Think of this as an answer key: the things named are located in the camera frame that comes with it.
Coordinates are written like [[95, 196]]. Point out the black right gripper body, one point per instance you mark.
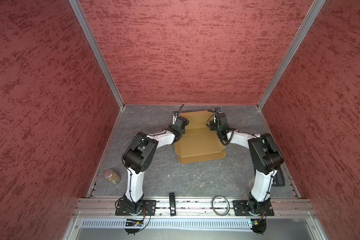
[[212, 126]]

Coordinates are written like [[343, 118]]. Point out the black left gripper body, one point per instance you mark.
[[183, 132]]

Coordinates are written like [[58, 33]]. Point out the brown cardboard box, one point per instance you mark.
[[199, 143]]

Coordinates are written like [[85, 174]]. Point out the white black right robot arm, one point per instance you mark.
[[265, 154]]

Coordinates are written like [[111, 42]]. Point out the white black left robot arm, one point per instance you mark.
[[138, 156]]

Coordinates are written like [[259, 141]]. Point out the black handheld device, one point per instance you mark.
[[172, 204]]

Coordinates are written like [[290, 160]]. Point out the small glass jar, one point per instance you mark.
[[112, 177]]

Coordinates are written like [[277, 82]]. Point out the black calculator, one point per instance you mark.
[[279, 179]]

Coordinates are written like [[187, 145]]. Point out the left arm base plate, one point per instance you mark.
[[125, 207]]

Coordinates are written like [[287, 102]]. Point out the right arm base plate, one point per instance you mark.
[[252, 208]]

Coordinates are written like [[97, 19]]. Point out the aluminium front rail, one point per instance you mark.
[[197, 208]]

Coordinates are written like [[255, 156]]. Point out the white slotted cable duct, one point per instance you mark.
[[181, 224]]

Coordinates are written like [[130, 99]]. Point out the right rear aluminium corner post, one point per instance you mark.
[[305, 26]]

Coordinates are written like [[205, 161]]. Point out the aluminium corner post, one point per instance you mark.
[[85, 26], [305, 26]]

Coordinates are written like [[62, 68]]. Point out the left rear aluminium corner post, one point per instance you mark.
[[85, 26]]

